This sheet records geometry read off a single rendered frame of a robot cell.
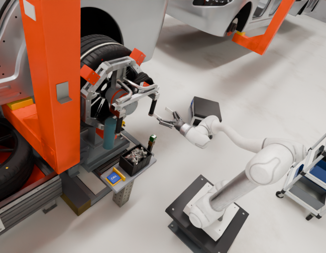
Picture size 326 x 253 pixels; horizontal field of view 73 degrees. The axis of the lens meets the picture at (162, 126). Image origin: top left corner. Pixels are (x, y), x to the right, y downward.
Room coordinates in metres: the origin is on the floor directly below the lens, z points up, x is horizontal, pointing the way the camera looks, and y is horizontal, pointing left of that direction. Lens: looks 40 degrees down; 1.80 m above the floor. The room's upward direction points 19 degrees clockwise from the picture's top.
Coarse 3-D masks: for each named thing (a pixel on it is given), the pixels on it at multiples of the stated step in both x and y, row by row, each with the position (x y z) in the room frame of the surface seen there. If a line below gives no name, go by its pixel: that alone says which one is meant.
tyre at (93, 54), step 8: (80, 40) 1.32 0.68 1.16; (88, 40) 1.34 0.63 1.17; (96, 40) 1.37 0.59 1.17; (104, 40) 1.39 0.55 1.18; (112, 40) 1.46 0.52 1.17; (80, 48) 1.26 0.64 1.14; (88, 48) 1.26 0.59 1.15; (96, 48) 1.27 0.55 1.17; (104, 48) 1.29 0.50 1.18; (112, 48) 1.32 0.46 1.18; (120, 48) 1.38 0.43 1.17; (80, 56) 1.19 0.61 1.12; (88, 56) 1.20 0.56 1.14; (96, 56) 1.21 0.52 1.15; (104, 56) 1.26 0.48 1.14; (112, 56) 1.31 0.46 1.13; (120, 56) 1.38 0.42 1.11; (80, 64) 1.15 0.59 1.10; (88, 64) 1.15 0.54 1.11; (96, 64) 1.20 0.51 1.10; (80, 80) 1.10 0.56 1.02; (80, 88) 1.10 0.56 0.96; (80, 120) 1.10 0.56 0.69
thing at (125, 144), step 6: (120, 138) 1.56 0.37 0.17; (120, 144) 1.50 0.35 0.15; (126, 144) 1.51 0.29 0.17; (114, 150) 1.40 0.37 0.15; (120, 150) 1.44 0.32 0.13; (102, 156) 1.29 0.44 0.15; (108, 156) 1.31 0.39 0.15; (114, 156) 1.37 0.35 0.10; (84, 162) 1.15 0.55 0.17; (90, 162) 1.18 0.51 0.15; (96, 162) 1.19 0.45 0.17; (102, 162) 1.25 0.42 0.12; (84, 168) 1.14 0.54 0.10; (90, 168) 1.13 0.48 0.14
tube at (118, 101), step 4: (116, 72) 1.25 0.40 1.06; (116, 76) 1.25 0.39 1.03; (116, 80) 1.24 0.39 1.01; (120, 80) 1.25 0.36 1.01; (120, 84) 1.22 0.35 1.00; (124, 84) 1.22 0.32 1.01; (124, 88) 1.20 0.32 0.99; (128, 88) 1.19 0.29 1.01; (128, 92) 1.16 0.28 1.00; (132, 92) 1.17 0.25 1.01; (124, 96) 1.09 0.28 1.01; (128, 96) 1.11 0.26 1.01; (116, 100) 1.04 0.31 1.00; (120, 100) 1.05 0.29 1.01; (124, 100) 1.08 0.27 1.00
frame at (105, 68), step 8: (128, 56) 1.40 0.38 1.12; (104, 64) 1.20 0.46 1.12; (112, 64) 1.23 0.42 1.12; (120, 64) 1.27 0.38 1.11; (128, 64) 1.34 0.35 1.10; (136, 64) 1.41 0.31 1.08; (96, 72) 1.16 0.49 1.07; (104, 72) 1.16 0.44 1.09; (136, 72) 1.49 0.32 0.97; (88, 88) 1.11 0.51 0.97; (96, 88) 1.11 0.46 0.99; (136, 88) 1.52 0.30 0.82; (80, 96) 1.07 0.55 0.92; (88, 96) 1.06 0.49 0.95; (80, 104) 1.07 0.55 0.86; (88, 104) 1.06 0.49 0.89; (80, 112) 1.07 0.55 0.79; (88, 112) 1.06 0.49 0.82; (88, 120) 1.06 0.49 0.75; (96, 120) 1.18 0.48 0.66; (104, 120) 1.25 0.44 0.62
